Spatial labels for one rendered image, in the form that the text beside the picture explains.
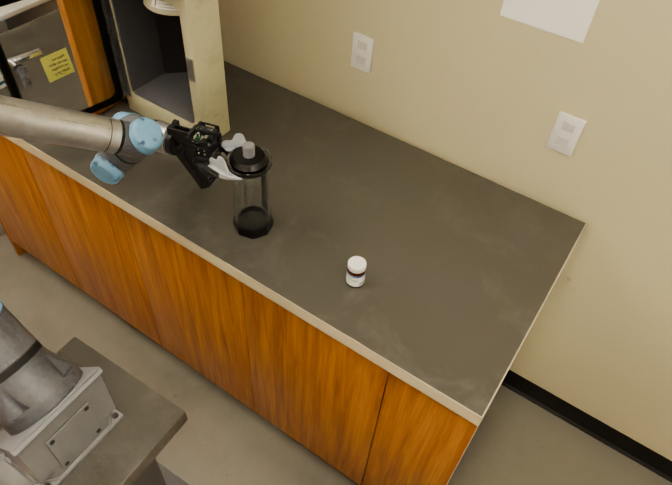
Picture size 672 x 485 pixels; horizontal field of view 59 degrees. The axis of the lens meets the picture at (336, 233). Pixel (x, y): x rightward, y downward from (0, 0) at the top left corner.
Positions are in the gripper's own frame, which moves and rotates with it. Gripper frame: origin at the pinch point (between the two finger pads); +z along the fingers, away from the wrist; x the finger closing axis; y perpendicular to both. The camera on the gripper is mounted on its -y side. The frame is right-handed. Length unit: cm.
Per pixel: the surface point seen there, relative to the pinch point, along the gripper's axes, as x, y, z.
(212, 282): -9.2, -38.0, -9.2
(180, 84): 40, -12, -42
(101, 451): -65, -20, -2
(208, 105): 26.5, -6.4, -24.9
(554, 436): 22, -115, 107
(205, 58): 27.5, 8.1, -24.6
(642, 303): 32, -43, 109
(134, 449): -63, -20, 4
